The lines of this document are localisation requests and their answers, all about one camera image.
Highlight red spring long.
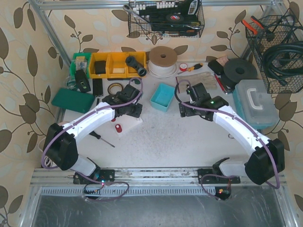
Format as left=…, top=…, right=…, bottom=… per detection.
left=115, top=124, right=122, bottom=133

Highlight brown tape roll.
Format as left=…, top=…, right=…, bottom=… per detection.
left=107, top=83, right=124, bottom=95

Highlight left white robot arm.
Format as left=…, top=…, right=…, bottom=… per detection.
left=42, top=84, right=143, bottom=183

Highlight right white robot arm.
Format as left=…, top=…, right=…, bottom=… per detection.
left=177, top=79, right=285, bottom=189

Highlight teal plastic bin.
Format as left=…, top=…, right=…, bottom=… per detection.
left=150, top=83, right=175, bottom=112

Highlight beige work glove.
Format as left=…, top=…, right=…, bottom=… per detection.
left=176, top=72, right=217, bottom=93

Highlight red white tape roll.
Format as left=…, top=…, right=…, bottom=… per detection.
left=179, top=63, right=187, bottom=72

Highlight red utility knife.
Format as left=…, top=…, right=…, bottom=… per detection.
left=213, top=73, right=233, bottom=95

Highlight black orange screwdriver left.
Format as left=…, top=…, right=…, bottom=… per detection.
left=90, top=131, right=115, bottom=148

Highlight yellow black screwdriver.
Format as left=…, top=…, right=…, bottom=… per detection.
left=177, top=63, right=203, bottom=75

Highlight black aluminium extrusion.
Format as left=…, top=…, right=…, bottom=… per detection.
left=92, top=79, right=103, bottom=97

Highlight yellow triple bin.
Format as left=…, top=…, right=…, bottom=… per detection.
left=88, top=52, right=147, bottom=79

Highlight grey pipe fitting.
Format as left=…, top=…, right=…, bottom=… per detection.
left=125, top=56, right=147, bottom=77

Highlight black sander block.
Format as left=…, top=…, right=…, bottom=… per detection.
left=208, top=60, right=224, bottom=76

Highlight black foam block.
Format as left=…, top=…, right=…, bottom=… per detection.
left=94, top=61, right=106, bottom=74

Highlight green case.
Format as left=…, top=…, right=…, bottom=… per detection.
left=51, top=88, right=95, bottom=114

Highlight black disc spool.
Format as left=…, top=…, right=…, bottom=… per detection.
left=221, top=58, right=258, bottom=88

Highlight clear teal toolbox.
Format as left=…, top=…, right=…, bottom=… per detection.
left=232, top=79, right=279, bottom=130

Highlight green bin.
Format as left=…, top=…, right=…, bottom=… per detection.
left=70, top=53, right=91, bottom=78

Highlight black electrical tape roll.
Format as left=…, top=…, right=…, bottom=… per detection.
left=165, top=13, right=184, bottom=24

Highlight white peg base plate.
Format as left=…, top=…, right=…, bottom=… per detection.
left=110, top=115, right=143, bottom=137

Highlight white cable spool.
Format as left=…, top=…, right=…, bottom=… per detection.
left=148, top=46, right=178, bottom=79

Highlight wire basket top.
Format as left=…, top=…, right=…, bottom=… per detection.
left=123, top=0, right=205, bottom=40

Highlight wire basket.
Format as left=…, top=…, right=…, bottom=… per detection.
left=241, top=14, right=303, bottom=94
left=123, top=0, right=205, bottom=40

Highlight orange handled pliers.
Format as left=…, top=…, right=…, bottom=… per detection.
left=241, top=15, right=266, bottom=35

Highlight black coiled hose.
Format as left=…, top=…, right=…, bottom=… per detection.
left=262, top=14, right=303, bottom=81

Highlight wire basket right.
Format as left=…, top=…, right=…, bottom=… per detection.
left=241, top=14, right=303, bottom=94

